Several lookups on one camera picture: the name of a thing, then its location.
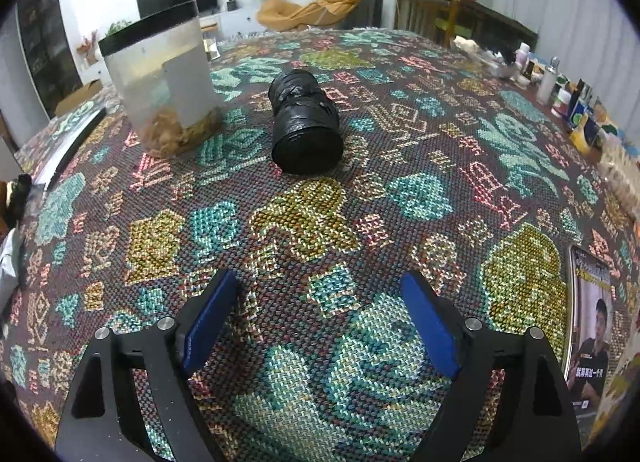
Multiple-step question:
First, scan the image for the black plastic bag roll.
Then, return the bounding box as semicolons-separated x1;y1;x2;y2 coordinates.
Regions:
268;69;344;175

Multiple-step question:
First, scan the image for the smartphone with video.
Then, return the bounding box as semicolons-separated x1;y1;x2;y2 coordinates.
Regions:
565;245;613;420

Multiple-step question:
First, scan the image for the colourful woven tablecloth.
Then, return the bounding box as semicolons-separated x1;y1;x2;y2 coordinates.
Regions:
1;30;639;461

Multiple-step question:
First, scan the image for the cardboard box on floor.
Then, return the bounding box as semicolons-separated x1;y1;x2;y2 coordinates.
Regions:
54;79;103;117

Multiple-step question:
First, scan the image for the clear jar black lid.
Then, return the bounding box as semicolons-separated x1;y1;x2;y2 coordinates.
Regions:
99;1;222;159

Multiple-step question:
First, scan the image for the red flower vase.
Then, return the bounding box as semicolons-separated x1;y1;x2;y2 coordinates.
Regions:
76;30;99;66

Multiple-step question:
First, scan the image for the dark glass bookcase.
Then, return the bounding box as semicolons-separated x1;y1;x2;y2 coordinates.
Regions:
16;0;81;117

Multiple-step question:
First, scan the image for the green potted plant left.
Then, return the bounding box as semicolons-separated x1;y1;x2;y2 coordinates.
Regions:
105;19;131;37

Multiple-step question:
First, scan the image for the dark wooden sideboard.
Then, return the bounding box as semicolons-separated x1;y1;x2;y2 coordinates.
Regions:
394;0;538;52

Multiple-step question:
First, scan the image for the white sheer curtain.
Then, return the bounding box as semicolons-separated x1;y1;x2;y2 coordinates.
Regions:
494;0;639;121

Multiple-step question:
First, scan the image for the orange lounge chair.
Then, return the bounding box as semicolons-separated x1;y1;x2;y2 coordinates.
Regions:
256;0;362;32

